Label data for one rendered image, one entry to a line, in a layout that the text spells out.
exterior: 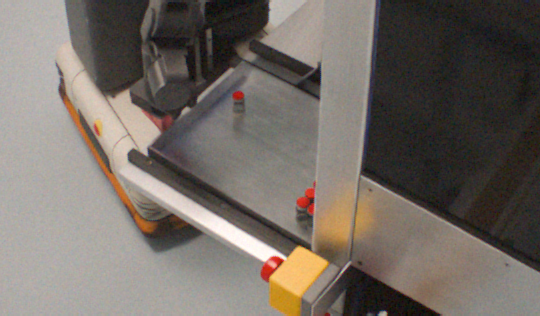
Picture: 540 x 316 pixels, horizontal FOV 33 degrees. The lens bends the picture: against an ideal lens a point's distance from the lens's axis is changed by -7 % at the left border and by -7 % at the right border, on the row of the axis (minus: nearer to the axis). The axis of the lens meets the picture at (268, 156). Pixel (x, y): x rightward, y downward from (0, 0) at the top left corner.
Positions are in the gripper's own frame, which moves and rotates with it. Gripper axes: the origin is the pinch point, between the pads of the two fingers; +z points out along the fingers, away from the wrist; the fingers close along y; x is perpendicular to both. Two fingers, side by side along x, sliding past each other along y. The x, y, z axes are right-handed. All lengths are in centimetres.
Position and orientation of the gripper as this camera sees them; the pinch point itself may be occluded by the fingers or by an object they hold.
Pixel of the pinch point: (166, 129)
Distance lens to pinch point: 166.4
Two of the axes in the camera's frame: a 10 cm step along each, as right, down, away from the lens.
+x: 5.9, -6.0, 5.4
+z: -0.1, 6.7, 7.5
